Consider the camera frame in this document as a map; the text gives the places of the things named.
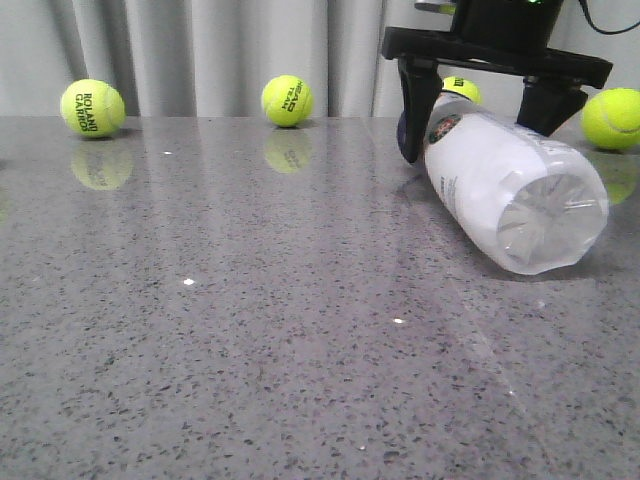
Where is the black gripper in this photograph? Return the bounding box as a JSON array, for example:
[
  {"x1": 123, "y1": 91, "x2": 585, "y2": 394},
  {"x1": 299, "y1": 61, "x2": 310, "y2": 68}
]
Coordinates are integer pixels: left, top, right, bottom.
[{"x1": 381, "y1": 0, "x2": 613, "y2": 164}]

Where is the white tennis ball can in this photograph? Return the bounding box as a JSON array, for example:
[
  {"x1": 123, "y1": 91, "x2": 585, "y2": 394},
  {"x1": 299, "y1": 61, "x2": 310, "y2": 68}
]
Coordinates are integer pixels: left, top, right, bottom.
[{"x1": 416, "y1": 91, "x2": 609, "y2": 275}]

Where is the Head Team tennis ball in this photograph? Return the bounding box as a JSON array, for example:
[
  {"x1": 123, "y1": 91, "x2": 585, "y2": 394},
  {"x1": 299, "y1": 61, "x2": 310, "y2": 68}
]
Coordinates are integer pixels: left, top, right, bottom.
[{"x1": 261, "y1": 75, "x2": 314, "y2": 128}]

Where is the Roland Garros tennis ball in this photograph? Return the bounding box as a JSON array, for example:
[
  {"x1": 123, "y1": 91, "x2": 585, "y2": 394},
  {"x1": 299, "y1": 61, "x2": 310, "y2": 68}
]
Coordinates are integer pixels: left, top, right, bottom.
[{"x1": 60, "y1": 79, "x2": 126, "y2": 138}]

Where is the plain yellow tennis ball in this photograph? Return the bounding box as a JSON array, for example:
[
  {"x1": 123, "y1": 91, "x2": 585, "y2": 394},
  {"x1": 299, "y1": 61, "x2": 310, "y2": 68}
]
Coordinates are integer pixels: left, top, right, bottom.
[{"x1": 580, "y1": 88, "x2": 639, "y2": 150}]

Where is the grey curtain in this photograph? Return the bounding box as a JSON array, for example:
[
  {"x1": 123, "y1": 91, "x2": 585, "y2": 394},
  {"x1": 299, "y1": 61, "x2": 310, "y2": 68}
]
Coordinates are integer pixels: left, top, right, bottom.
[{"x1": 0, "y1": 0, "x2": 640, "y2": 120}]

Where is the Wilson tennis ball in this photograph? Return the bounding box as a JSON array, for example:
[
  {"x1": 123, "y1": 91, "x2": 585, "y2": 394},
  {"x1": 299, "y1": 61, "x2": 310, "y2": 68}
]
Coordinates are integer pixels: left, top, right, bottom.
[{"x1": 443, "y1": 76, "x2": 482, "y2": 104}]

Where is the black cable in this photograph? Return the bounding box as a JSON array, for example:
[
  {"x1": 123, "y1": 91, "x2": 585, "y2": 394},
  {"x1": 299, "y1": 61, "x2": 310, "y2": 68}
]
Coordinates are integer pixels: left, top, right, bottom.
[{"x1": 578, "y1": 0, "x2": 640, "y2": 36}]

